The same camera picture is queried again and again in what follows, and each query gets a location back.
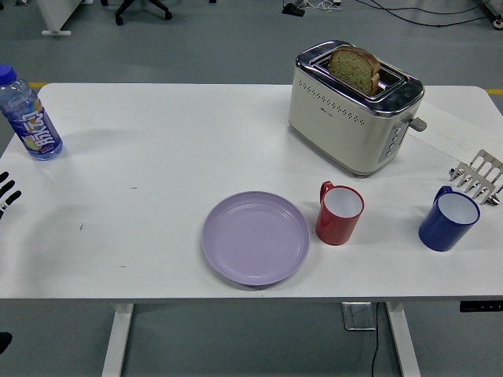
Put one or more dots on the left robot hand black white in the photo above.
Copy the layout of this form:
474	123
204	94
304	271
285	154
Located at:
7	192

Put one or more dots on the purple plate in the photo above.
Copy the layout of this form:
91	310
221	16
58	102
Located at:
255	239

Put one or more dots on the blue labelled drink bottle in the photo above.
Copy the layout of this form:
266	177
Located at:
35	125

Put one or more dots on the white table leg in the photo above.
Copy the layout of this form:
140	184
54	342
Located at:
402	337
118	337

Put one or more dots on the white desk foot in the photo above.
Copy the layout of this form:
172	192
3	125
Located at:
55	15

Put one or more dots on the black office chair base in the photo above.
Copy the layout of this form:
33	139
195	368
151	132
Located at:
133	7

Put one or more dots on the red mug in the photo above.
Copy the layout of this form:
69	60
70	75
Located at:
334	228

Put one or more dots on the black device on floor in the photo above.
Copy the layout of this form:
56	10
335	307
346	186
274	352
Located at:
292	9

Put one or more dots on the cream and chrome toaster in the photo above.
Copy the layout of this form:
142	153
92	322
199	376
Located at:
346	133

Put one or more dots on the large brown bread slice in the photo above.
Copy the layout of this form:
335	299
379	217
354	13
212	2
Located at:
351	70

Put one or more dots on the silver box under table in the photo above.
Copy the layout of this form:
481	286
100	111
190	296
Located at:
357	316

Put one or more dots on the small bread slice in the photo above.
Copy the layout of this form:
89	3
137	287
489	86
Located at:
377	83

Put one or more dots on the blue mug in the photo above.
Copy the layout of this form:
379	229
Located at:
440	231

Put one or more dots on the white paper sheet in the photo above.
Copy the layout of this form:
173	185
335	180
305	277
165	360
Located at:
452	129

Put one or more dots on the silver metal toast rack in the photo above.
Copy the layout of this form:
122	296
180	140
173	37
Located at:
483	169

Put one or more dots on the black table control panel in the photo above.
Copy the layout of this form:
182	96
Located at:
481	306

